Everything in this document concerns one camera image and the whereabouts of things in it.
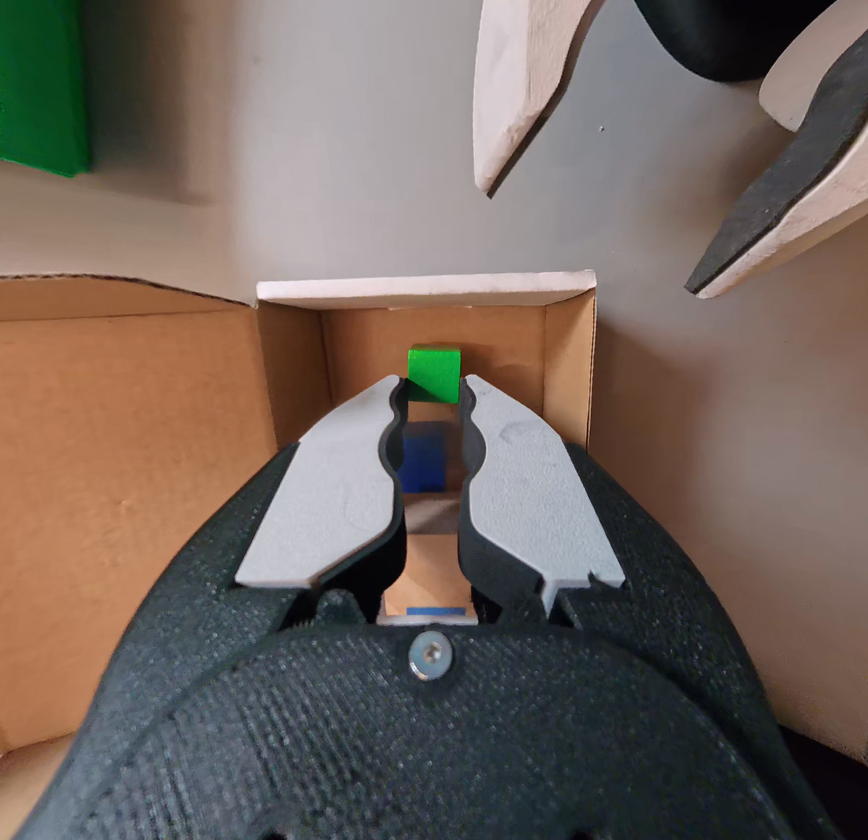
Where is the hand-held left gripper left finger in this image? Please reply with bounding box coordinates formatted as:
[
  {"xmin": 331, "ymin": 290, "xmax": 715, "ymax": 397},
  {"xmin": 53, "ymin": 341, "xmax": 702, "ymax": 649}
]
[{"xmin": 234, "ymin": 374, "xmax": 409, "ymax": 625}]

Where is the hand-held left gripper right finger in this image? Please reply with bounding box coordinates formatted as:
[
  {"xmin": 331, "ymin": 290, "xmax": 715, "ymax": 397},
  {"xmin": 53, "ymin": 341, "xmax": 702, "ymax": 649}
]
[{"xmin": 458, "ymin": 374, "xmax": 626, "ymax": 624}]

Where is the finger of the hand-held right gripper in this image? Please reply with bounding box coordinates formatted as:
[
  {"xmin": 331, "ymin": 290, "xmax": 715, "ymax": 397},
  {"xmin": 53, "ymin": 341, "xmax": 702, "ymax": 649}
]
[
  {"xmin": 472, "ymin": 0, "xmax": 628, "ymax": 200},
  {"xmin": 685, "ymin": 0, "xmax": 868, "ymax": 300}
]

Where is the green wooden block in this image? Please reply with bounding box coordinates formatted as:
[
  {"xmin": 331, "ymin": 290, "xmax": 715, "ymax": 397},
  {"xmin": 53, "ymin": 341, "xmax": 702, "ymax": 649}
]
[{"xmin": 406, "ymin": 343, "xmax": 463, "ymax": 406}]

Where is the white cardboard box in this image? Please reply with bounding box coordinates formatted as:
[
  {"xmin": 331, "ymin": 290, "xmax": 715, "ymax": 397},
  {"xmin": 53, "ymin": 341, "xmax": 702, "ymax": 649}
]
[{"xmin": 0, "ymin": 269, "xmax": 599, "ymax": 753}]

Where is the green plastic bin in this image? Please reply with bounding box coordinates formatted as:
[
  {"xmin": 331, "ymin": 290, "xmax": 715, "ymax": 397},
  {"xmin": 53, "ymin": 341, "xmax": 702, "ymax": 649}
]
[{"xmin": 0, "ymin": 0, "xmax": 94, "ymax": 178}]

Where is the grey desk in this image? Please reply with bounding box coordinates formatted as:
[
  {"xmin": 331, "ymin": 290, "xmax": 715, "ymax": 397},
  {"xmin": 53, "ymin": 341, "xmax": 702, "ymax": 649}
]
[{"xmin": 0, "ymin": 0, "xmax": 868, "ymax": 834}]

